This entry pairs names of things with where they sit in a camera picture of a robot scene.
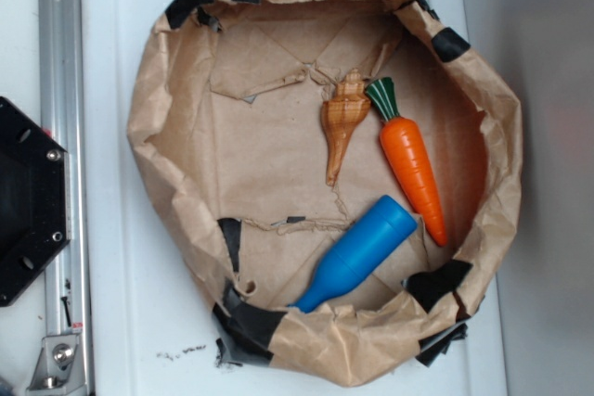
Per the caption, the blue plastic bottle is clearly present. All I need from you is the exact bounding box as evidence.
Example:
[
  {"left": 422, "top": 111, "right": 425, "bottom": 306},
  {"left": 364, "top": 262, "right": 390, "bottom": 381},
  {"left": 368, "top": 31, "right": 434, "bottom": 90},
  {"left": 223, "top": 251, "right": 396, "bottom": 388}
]
[{"left": 292, "top": 196, "right": 418, "bottom": 313}]

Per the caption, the brown paper bag bin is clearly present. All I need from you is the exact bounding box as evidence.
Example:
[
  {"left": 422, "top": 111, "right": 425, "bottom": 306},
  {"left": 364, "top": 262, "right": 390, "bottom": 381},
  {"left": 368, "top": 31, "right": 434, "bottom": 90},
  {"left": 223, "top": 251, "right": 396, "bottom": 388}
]
[{"left": 127, "top": 0, "right": 523, "bottom": 387}]

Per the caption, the brown striped conch shell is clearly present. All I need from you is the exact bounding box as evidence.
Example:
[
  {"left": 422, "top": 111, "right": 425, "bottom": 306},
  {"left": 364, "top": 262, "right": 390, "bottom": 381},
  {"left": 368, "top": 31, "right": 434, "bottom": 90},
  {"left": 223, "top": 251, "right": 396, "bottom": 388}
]
[{"left": 320, "top": 69, "right": 371, "bottom": 187}]

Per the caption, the orange toy carrot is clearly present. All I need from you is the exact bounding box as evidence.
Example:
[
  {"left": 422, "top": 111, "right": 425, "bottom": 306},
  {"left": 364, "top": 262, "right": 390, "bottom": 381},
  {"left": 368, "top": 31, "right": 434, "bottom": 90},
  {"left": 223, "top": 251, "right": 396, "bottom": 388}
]
[{"left": 365, "top": 77, "right": 448, "bottom": 247}]

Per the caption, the aluminium extrusion rail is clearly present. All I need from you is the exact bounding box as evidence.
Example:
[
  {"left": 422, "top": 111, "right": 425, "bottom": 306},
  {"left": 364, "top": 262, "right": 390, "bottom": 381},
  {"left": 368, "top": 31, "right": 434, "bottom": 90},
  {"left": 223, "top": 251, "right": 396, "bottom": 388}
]
[{"left": 39, "top": 0, "right": 95, "bottom": 395}]

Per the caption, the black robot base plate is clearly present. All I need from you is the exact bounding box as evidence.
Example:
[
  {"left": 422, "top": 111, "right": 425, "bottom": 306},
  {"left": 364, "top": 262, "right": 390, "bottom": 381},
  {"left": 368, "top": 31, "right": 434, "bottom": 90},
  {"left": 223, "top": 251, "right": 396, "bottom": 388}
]
[{"left": 1, "top": 97, "right": 70, "bottom": 308}]

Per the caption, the metal corner bracket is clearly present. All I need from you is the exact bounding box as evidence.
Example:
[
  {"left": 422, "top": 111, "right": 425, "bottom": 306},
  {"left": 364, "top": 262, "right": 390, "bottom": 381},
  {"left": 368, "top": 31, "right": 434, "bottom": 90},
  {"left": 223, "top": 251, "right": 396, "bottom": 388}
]
[{"left": 26, "top": 334, "right": 86, "bottom": 395}]

